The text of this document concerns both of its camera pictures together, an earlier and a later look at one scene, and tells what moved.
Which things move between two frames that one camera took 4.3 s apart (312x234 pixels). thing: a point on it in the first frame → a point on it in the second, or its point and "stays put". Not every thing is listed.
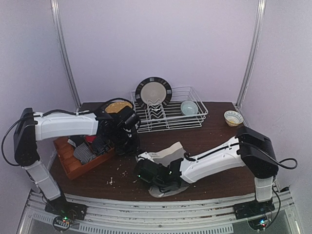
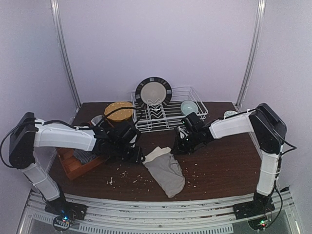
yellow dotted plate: [116, 107] stays put
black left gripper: [126, 145] → [136, 154]
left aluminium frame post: [55, 7] stays put
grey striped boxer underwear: [82, 152] stays put
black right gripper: [142, 171] → [180, 145]
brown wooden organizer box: [71, 166] stays put
